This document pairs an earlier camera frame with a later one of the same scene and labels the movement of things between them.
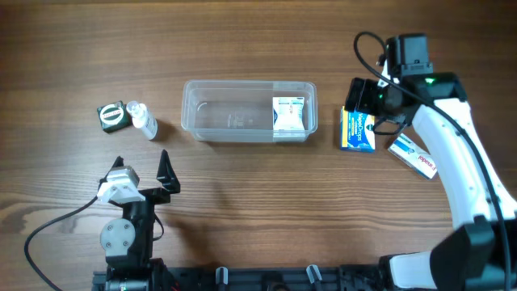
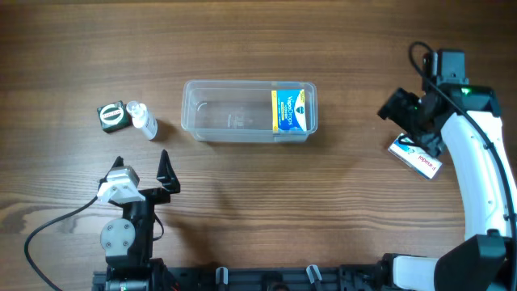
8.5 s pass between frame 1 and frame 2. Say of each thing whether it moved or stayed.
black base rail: stayed
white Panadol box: stayed
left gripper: stayed
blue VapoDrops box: moved
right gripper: moved
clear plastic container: stayed
